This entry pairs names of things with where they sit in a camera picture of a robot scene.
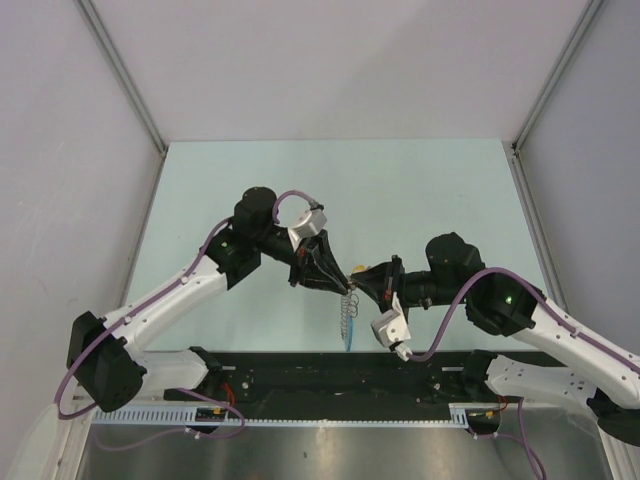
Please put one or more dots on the right aluminium corner post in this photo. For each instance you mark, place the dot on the right aluminium corner post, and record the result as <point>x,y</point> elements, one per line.
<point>577,37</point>

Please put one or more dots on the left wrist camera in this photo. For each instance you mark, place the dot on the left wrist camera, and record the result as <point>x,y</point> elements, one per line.
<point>309,224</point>

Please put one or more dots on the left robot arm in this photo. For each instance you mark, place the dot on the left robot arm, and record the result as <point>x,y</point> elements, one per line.
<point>108,355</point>

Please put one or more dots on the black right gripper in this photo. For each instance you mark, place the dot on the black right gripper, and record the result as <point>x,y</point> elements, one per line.
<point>387,277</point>

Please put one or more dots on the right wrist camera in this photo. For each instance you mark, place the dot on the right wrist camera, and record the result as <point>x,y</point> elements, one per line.
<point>391,330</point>

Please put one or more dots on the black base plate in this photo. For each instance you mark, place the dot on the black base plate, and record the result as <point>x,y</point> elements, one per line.
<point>246,377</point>

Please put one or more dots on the aluminium corner post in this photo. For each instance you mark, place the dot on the aluminium corner post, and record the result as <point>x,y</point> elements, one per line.
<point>577,37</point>
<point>114,60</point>

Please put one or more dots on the left aluminium corner post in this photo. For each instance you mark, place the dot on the left aluminium corner post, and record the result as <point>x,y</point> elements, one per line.
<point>114,60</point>

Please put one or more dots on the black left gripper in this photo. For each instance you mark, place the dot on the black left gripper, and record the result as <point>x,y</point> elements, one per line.
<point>314,266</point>

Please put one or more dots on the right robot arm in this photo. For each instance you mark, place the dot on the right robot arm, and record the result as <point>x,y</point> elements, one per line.
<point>595,376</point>

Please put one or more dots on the grey slotted cable duct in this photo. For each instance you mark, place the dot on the grey slotted cable duct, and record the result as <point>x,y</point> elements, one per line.
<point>197,415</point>

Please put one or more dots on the blue key tag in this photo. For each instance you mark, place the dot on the blue key tag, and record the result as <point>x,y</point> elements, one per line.
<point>347,333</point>

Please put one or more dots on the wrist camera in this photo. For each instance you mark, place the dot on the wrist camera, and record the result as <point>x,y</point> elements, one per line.
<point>309,224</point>
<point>391,330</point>

